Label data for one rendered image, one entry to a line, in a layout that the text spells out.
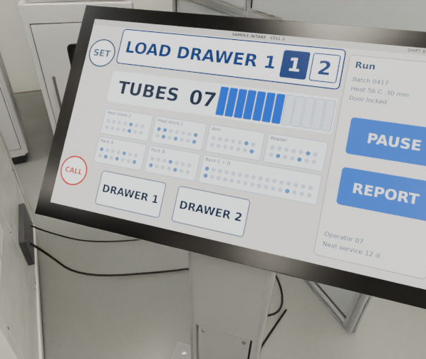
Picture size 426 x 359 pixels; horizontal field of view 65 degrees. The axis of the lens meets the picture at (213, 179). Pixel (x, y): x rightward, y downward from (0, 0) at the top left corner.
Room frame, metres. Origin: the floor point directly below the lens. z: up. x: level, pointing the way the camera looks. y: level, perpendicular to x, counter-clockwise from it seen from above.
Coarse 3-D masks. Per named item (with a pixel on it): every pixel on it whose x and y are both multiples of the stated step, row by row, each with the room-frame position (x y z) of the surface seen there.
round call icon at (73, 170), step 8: (64, 152) 0.40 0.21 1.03; (64, 160) 0.39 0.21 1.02; (72, 160) 0.39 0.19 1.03; (80, 160) 0.39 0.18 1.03; (88, 160) 0.39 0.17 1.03; (64, 168) 0.38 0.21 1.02; (72, 168) 0.38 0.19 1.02; (80, 168) 0.38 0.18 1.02; (88, 168) 0.38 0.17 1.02; (64, 176) 0.38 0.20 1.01; (72, 176) 0.38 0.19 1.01; (80, 176) 0.37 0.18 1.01; (64, 184) 0.37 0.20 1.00; (72, 184) 0.37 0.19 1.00; (80, 184) 0.37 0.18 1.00
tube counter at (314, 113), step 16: (192, 80) 0.43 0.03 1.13; (192, 96) 0.42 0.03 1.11; (208, 96) 0.42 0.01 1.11; (224, 96) 0.41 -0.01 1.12; (240, 96) 0.41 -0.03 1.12; (256, 96) 0.40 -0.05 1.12; (272, 96) 0.40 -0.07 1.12; (288, 96) 0.40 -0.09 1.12; (304, 96) 0.39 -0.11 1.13; (320, 96) 0.39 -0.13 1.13; (192, 112) 0.41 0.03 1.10; (208, 112) 0.40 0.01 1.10; (224, 112) 0.40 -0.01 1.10; (240, 112) 0.39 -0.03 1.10; (256, 112) 0.39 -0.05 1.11; (272, 112) 0.39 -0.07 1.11; (288, 112) 0.38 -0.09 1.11; (304, 112) 0.38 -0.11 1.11; (320, 112) 0.38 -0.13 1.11; (304, 128) 0.37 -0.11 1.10; (320, 128) 0.36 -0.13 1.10
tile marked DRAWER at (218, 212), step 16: (192, 192) 0.34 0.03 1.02; (208, 192) 0.33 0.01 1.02; (176, 208) 0.33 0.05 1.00; (192, 208) 0.32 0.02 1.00; (208, 208) 0.32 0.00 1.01; (224, 208) 0.32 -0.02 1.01; (240, 208) 0.31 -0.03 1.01; (192, 224) 0.31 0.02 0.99; (208, 224) 0.31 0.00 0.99; (224, 224) 0.30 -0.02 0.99; (240, 224) 0.30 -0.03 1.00
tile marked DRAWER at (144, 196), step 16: (112, 176) 0.37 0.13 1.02; (128, 176) 0.36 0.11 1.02; (112, 192) 0.35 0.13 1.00; (128, 192) 0.35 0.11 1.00; (144, 192) 0.35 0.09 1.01; (160, 192) 0.34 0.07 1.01; (112, 208) 0.34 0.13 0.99; (128, 208) 0.34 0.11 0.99; (144, 208) 0.33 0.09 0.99; (160, 208) 0.33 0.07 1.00
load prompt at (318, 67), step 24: (120, 48) 0.48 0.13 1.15; (144, 48) 0.48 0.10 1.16; (168, 48) 0.47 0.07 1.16; (192, 48) 0.46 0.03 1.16; (216, 48) 0.46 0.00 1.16; (240, 48) 0.45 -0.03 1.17; (264, 48) 0.44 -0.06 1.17; (288, 48) 0.44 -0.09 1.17; (312, 48) 0.43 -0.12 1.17; (336, 48) 0.43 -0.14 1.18; (192, 72) 0.44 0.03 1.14; (216, 72) 0.44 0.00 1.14; (240, 72) 0.43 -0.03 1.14; (264, 72) 0.42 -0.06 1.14; (288, 72) 0.42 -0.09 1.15; (312, 72) 0.41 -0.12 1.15; (336, 72) 0.41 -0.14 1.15
